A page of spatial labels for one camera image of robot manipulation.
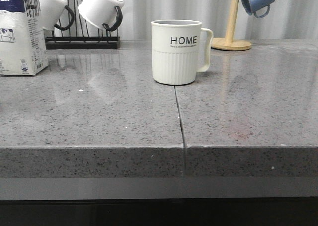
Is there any whole milk carton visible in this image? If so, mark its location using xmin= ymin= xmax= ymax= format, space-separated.
xmin=0 ymin=0 xmax=48 ymax=76

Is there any cream HOME mug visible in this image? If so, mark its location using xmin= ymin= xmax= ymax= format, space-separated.
xmin=151 ymin=19 xmax=214 ymax=85

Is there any wooden mug tree stand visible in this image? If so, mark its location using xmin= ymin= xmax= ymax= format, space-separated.
xmin=212 ymin=0 xmax=252 ymax=51

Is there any black wire mug rack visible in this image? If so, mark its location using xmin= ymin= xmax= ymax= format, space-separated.
xmin=44 ymin=0 xmax=120 ymax=50

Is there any white mug black handle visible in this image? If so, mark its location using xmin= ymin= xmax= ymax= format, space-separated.
xmin=78 ymin=0 xmax=124 ymax=32
xmin=39 ymin=0 xmax=75 ymax=31

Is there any white mug black handle left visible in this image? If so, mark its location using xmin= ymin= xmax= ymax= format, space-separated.
xmin=39 ymin=0 xmax=75 ymax=31

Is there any white mug black handle right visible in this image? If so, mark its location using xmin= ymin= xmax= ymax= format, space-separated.
xmin=78 ymin=0 xmax=124 ymax=32

